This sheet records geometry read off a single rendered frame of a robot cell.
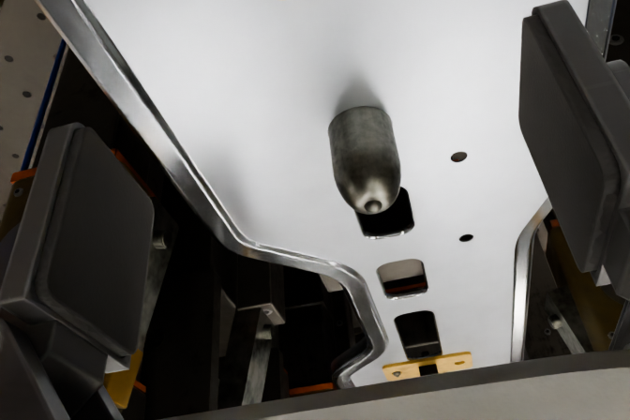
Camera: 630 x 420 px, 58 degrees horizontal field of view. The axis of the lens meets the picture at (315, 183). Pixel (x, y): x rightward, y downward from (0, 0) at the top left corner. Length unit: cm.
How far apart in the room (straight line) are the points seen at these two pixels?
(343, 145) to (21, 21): 45
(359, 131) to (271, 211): 9
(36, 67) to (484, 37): 52
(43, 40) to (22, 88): 8
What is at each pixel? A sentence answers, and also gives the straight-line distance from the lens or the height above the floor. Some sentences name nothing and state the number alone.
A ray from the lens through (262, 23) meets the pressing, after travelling 24.
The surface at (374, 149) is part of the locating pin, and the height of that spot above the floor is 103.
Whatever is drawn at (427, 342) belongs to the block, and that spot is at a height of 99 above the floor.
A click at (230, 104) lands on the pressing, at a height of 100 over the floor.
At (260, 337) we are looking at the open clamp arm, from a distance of 46.
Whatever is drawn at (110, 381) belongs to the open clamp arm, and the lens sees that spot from 31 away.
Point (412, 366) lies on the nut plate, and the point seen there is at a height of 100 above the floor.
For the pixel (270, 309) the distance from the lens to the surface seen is 46.
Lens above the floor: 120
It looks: 38 degrees down
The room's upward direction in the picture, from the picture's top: 175 degrees clockwise
